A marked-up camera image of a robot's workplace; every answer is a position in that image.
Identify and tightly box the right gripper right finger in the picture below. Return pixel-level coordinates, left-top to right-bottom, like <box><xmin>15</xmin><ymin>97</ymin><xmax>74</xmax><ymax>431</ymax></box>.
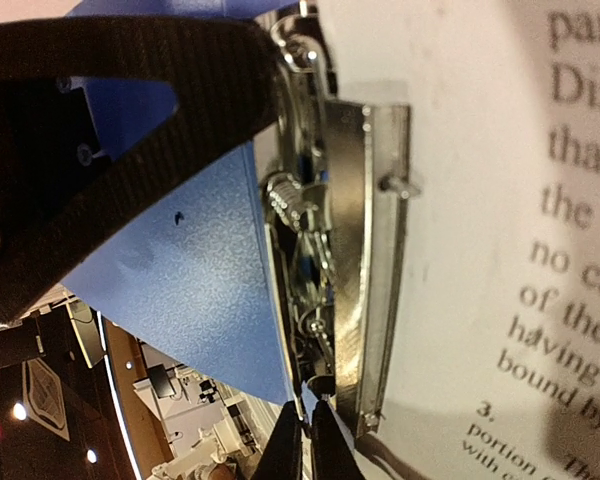
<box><xmin>311</xmin><ymin>400</ymin><xmax>365</xmax><ymax>480</ymax></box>

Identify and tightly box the blue ring binder folder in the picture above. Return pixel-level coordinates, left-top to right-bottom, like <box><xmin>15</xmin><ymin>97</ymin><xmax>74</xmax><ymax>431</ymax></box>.
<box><xmin>59</xmin><ymin>0</ymin><xmax>414</xmax><ymax>436</ymax></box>

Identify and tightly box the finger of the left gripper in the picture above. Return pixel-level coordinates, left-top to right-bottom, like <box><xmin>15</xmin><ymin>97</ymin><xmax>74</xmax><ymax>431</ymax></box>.
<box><xmin>0</xmin><ymin>15</ymin><xmax>277</xmax><ymax>323</ymax></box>

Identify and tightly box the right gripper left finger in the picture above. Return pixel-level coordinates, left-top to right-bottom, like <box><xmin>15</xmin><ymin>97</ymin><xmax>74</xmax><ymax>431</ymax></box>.
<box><xmin>251</xmin><ymin>402</ymin><xmax>303</xmax><ymax>480</ymax></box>

